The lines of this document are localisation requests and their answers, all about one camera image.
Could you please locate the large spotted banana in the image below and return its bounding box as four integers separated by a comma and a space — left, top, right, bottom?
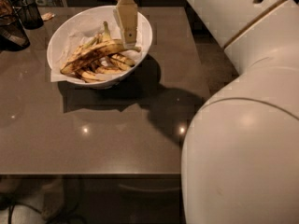
60, 39, 140, 75

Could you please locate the black cable on floor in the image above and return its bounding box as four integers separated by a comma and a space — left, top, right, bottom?
7, 199, 45, 224

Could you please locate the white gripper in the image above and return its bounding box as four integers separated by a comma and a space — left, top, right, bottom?
114, 0, 138, 49

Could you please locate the small wrapper on table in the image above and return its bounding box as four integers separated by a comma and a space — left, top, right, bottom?
41, 12, 55, 21

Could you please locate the white paper liner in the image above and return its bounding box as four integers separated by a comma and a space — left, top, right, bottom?
50, 1, 153, 83

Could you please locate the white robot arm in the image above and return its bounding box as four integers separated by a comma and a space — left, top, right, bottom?
181, 0, 299, 224

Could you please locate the black mesh pen cup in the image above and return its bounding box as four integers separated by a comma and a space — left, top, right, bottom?
13, 0, 44, 30

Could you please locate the dark container at left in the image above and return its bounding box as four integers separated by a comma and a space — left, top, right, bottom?
0, 0, 30, 51

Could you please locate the bunch of small bananas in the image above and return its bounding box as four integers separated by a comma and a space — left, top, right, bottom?
72, 21, 135, 83

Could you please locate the white oval bowl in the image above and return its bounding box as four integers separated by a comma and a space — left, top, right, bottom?
46, 5, 154, 90

